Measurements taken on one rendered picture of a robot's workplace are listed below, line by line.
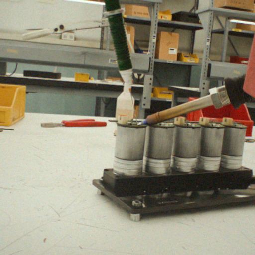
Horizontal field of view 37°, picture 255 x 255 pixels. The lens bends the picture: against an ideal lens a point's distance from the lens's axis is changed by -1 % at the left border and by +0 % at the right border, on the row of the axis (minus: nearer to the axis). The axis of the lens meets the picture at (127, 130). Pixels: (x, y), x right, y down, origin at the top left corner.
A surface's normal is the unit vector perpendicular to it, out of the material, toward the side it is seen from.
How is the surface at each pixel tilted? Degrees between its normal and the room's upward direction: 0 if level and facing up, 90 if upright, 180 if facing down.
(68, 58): 90
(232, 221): 0
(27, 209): 0
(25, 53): 90
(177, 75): 90
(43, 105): 90
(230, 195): 0
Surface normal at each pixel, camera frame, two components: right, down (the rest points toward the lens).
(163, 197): 0.09, -0.98
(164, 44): 0.24, 0.10
